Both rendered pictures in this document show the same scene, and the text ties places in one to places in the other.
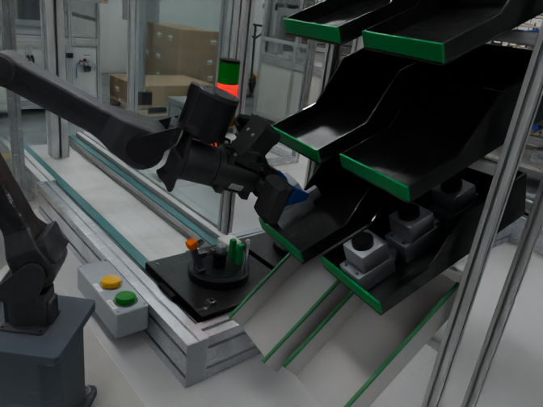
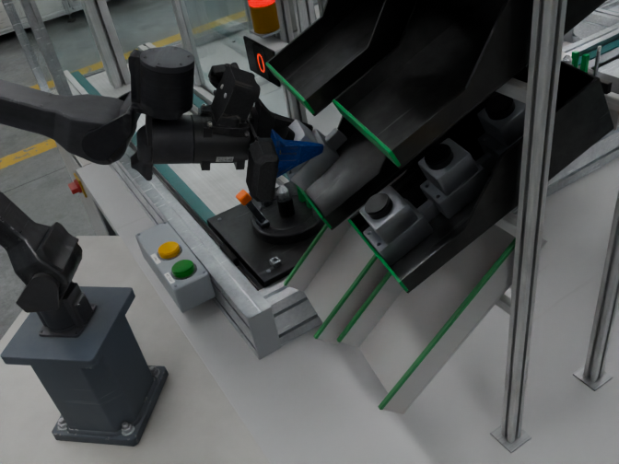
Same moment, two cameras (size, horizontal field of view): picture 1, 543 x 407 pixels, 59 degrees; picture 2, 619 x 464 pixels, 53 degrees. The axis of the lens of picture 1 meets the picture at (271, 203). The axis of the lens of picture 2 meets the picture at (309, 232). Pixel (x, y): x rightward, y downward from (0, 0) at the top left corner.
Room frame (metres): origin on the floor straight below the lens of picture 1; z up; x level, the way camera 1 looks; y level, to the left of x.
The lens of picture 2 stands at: (0.05, -0.22, 1.67)
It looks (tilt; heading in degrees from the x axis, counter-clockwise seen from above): 37 degrees down; 17
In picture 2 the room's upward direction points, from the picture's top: 10 degrees counter-clockwise
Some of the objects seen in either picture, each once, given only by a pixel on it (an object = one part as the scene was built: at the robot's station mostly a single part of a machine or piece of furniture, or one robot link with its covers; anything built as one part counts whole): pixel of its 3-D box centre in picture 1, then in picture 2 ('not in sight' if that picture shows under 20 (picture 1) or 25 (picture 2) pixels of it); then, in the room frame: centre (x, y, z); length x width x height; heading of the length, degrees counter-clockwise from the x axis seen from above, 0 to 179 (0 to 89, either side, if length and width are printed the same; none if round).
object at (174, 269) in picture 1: (218, 276); (289, 225); (0.95, 0.10, 0.96); 0.24 x 0.24 x 0.02; 43
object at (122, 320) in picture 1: (111, 295); (173, 263); (0.87, 0.31, 0.93); 0.21 x 0.07 x 0.06; 43
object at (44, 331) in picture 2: (31, 304); (62, 306); (0.60, 0.34, 1.09); 0.07 x 0.07 x 0.06; 1
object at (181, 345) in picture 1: (103, 257); (169, 214); (1.05, 0.40, 0.91); 0.89 x 0.06 x 0.11; 43
